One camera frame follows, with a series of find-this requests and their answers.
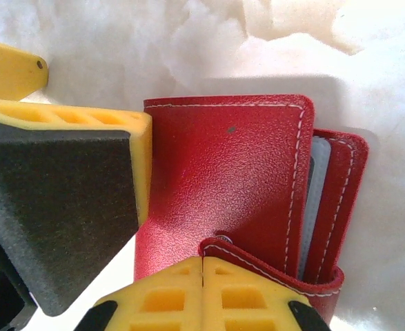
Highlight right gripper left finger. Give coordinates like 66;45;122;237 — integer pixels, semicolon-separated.
72;257;203;331

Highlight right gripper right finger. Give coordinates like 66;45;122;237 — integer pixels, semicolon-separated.
201;257;333;331

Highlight red leather card holder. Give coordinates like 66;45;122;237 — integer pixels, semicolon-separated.
132;93;371;328

